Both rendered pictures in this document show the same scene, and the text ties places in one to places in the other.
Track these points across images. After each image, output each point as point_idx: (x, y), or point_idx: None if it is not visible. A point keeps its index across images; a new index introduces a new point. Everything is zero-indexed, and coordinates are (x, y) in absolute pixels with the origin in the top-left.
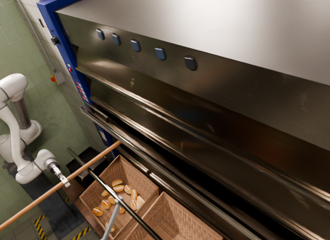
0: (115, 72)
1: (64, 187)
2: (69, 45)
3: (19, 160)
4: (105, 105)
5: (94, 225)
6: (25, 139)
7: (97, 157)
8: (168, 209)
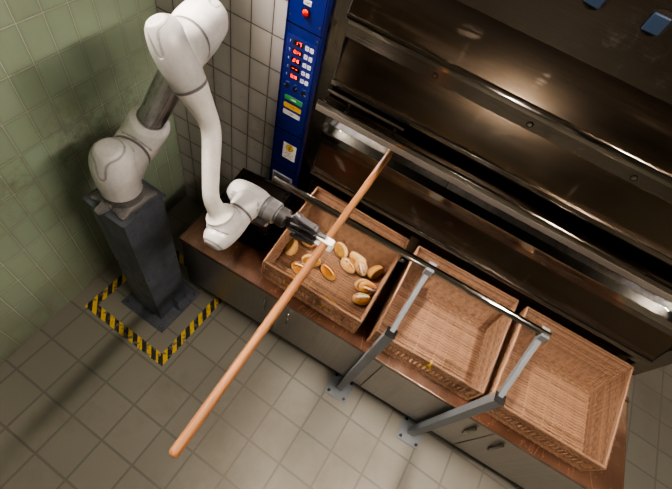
0: (496, 52)
1: (195, 243)
2: None
3: (220, 204)
4: (382, 104)
5: (293, 303)
6: (150, 152)
7: (360, 198)
8: (417, 269)
